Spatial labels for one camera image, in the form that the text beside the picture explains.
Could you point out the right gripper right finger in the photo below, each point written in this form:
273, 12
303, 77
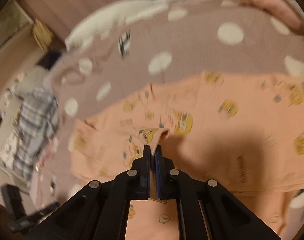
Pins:
165, 187

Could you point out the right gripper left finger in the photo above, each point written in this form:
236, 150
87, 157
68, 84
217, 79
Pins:
141, 183

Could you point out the peach cartoon print garment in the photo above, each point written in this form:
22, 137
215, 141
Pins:
245, 131

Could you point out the blue plaid clothing pile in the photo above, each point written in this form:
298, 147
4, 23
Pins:
35, 124

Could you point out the white goose plush toy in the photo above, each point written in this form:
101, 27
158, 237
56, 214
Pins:
101, 21

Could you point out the mauve polka dot bedspread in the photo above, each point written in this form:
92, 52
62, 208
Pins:
188, 39

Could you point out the straw tassel ornament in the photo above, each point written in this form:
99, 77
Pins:
42, 34

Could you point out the white shelf unit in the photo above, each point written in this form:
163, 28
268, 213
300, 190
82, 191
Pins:
12, 19

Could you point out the folded pink garment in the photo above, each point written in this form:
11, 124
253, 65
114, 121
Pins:
283, 17

